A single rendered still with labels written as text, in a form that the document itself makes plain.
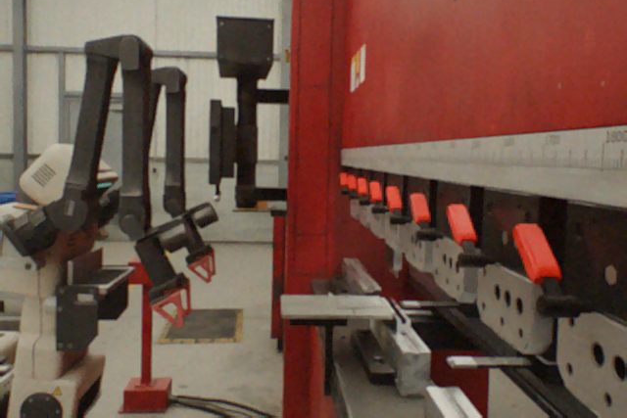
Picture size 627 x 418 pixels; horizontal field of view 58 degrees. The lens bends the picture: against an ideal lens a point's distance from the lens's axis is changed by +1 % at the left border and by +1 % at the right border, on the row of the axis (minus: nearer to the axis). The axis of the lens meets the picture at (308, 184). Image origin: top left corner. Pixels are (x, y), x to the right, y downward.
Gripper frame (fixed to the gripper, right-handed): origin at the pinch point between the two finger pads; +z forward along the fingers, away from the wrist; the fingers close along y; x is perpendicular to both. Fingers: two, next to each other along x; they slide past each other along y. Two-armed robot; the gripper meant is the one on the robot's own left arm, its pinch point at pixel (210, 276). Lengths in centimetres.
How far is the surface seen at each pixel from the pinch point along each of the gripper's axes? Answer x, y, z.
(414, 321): -51, 10, 44
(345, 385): -27, -51, 27
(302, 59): -59, 53, -55
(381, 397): -33, -57, 31
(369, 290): -42.2, -1.2, 25.0
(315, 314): -27, -41, 14
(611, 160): -61, -128, -12
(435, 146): -60, -79, -14
